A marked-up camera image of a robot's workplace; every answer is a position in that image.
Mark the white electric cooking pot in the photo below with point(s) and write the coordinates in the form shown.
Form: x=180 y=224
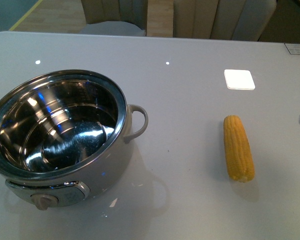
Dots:
x=66 y=136

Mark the beige chair right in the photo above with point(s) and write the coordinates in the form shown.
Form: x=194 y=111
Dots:
x=238 y=20

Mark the label sticker on table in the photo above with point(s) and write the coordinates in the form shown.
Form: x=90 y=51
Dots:
x=293 y=48

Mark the beige chair left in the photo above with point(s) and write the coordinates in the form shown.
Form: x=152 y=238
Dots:
x=115 y=17

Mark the beige chair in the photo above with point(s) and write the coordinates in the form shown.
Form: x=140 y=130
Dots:
x=115 y=17
x=238 y=20

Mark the yellow corn cob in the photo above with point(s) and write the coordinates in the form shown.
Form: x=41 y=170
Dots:
x=238 y=156

